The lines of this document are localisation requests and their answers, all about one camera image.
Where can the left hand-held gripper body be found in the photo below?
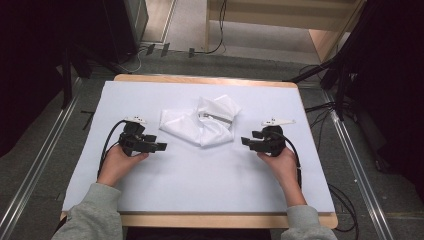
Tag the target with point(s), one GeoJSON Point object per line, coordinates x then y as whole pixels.
{"type": "Point", "coordinates": [131, 141]}

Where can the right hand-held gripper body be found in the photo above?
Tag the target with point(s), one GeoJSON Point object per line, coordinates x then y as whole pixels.
{"type": "Point", "coordinates": [273, 141]}

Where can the white mesh laundry bag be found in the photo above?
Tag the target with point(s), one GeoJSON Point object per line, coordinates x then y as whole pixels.
{"type": "Point", "coordinates": [203, 121]}

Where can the person's right hand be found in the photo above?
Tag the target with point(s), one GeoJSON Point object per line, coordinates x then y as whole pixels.
{"type": "Point", "coordinates": [283, 166]}

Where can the person's left hand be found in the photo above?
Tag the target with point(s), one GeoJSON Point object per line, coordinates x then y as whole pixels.
{"type": "Point", "coordinates": [116, 165]}

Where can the white table mat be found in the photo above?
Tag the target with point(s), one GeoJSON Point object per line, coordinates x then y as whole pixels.
{"type": "Point", "coordinates": [186, 180]}

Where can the wooden table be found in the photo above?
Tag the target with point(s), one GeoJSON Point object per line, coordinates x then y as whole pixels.
{"type": "Point", "coordinates": [206, 220]}

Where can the black tripod stand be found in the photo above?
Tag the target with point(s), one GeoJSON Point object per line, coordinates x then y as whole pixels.
{"type": "Point", "coordinates": [340, 83]}

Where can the dark cabinet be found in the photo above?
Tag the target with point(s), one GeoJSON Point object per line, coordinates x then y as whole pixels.
{"type": "Point", "coordinates": [126, 26]}

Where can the light wooden shelf unit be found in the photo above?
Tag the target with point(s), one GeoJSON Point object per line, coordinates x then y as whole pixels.
{"type": "Point", "coordinates": [276, 18]}

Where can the black curtain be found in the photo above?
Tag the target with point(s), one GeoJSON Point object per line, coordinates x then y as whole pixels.
{"type": "Point", "coordinates": [393, 83]}
{"type": "Point", "coordinates": [26, 66]}

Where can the metal floor rail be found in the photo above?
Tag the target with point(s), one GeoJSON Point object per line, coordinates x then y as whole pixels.
{"type": "Point", "coordinates": [36, 166]}
{"type": "Point", "coordinates": [360, 166]}

